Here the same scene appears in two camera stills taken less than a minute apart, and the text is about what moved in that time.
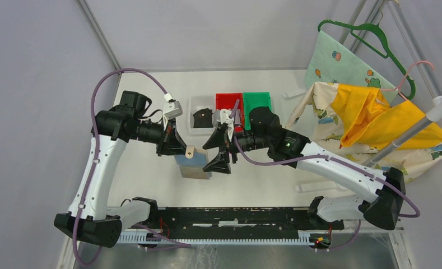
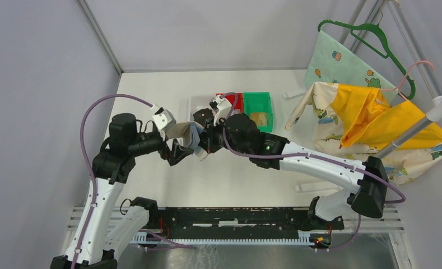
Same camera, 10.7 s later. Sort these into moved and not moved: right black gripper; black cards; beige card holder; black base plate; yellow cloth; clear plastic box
Moved: beige card holder; right black gripper
Not moved: clear plastic box; yellow cloth; black cards; black base plate
